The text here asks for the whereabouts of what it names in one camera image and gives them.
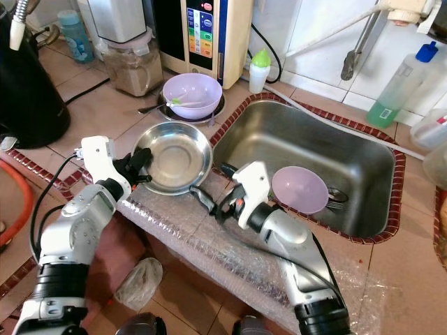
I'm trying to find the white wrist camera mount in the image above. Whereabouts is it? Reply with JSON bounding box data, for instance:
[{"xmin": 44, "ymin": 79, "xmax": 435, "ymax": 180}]
[
  {"xmin": 80, "ymin": 135, "xmax": 117, "ymax": 188},
  {"xmin": 233, "ymin": 161, "xmax": 272, "ymax": 230}
]

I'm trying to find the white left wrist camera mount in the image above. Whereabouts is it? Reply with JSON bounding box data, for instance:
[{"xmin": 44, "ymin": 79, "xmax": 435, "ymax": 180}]
[{"xmin": 80, "ymin": 135, "xmax": 117, "ymax": 188}]

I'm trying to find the large bag of orange food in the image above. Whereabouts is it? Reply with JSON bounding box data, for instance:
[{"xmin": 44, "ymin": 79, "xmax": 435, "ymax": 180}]
[{"xmin": 434, "ymin": 205, "xmax": 447, "ymax": 270}]

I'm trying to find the black ionizer power cord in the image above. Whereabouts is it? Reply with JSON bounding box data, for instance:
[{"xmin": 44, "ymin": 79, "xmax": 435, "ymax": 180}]
[{"xmin": 251, "ymin": 22, "xmax": 284, "ymax": 85}]

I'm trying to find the shallow steel bowl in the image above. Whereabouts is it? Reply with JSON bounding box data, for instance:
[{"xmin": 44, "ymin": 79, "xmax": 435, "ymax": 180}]
[
  {"xmin": 133, "ymin": 121, "xmax": 214, "ymax": 195},
  {"xmin": 156, "ymin": 96, "xmax": 226, "ymax": 126}
]

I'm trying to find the white tap hose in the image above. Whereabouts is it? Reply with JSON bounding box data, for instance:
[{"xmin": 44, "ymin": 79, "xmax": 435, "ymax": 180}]
[{"xmin": 286, "ymin": 0, "xmax": 434, "ymax": 59}]

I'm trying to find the teal plastic bottle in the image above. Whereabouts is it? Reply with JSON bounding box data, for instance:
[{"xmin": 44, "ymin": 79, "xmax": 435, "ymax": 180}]
[{"xmin": 57, "ymin": 10, "xmax": 94, "ymax": 64}]

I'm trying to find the purple plastic bowl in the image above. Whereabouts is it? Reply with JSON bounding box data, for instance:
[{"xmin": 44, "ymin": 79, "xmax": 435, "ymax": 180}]
[
  {"xmin": 270, "ymin": 165, "xmax": 330, "ymax": 215},
  {"xmin": 162, "ymin": 73, "xmax": 224, "ymax": 121}
]

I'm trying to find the metal fork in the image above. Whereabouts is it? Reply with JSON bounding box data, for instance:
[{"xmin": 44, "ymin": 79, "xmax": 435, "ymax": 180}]
[{"xmin": 324, "ymin": 188, "xmax": 349, "ymax": 211}]

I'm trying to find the orange hose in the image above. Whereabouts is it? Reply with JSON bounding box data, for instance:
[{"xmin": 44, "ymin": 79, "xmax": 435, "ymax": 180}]
[{"xmin": 0, "ymin": 160, "xmax": 36, "ymax": 247}]

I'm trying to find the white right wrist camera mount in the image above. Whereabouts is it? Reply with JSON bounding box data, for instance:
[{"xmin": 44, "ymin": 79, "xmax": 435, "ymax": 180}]
[{"xmin": 233, "ymin": 161, "xmax": 272, "ymax": 230}]

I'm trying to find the small white bottle green cap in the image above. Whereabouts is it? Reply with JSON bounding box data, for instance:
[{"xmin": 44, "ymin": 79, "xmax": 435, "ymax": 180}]
[{"xmin": 249, "ymin": 48, "xmax": 272, "ymax": 94}]

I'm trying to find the black left robot foot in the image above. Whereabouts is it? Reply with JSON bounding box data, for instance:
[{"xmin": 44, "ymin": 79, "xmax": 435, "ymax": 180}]
[{"xmin": 125, "ymin": 312, "xmax": 169, "ymax": 335}]

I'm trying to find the blender jar with brown powder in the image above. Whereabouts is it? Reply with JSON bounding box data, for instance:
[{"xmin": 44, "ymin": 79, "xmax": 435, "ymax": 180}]
[{"xmin": 103, "ymin": 41, "xmax": 163, "ymax": 98}]

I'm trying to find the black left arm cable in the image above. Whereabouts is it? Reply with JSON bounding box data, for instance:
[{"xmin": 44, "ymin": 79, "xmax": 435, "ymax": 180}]
[{"xmin": 29, "ymin": 154, "xmax": 89, "ymax": 264}]

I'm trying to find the green dish soap bottle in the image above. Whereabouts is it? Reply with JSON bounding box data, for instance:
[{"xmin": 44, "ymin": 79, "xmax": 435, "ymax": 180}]
[{"xmin": 366, "ymin": 41, "xmax": 440, "ymax": 128}]

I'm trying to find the stainless steel sink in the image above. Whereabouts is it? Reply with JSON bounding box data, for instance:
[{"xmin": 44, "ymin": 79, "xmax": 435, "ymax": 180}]
[{"xmin": 210, "ymin": 92, "xmax": 408, "ymax": 244}]

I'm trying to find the clear plastic jar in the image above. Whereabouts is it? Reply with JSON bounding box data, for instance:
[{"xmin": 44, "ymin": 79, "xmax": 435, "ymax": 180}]
[{"xmin": 422, "ymin": 139, "xmax": 447, "ymax": 190}]

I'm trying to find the crumpled clear plastic bag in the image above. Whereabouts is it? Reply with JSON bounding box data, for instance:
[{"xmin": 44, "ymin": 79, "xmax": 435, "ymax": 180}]
[{"xmin": 113, "ymin": 256, "xmax": 163, "ymax": 312}]

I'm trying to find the beige black water ionizer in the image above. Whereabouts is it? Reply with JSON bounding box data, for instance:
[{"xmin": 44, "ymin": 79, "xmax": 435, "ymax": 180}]
[{"xmin": 149, "ymin": 0, "xmax": 255, "ymax": 90}]

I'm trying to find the black electric kettle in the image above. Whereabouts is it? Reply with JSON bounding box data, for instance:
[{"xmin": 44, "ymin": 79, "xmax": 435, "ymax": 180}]
[{"xmin": 0, "ymin": 10, "xmax": 71, "ymax": 150}]

